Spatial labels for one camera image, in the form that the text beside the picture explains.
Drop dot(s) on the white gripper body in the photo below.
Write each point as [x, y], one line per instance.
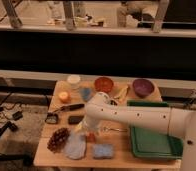
[83, 128]

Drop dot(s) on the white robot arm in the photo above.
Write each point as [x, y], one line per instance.
[175, 122]

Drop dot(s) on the green plastic tray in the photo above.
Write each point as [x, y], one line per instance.
[152, 145]

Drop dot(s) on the black rectangular block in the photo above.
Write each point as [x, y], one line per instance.
[75, 119]

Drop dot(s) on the metal fork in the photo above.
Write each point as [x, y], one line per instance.
[114, 129]

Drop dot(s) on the wooden table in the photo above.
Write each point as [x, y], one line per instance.
[123, 158]

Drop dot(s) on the blue sponge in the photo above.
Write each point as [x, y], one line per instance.
[103, 151]

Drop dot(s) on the orange fruit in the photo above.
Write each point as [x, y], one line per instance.
[64, 97]

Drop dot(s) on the orange bowl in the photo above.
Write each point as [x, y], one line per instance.
[103, 84]

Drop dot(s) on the white plastic cup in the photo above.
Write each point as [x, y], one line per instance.
[74, 81]

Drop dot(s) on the banana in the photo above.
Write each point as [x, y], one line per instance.
[120, 96]

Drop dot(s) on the purple bowl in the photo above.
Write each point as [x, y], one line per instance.
[143, 87]

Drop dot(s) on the black handled brush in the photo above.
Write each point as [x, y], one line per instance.
[53, 118]

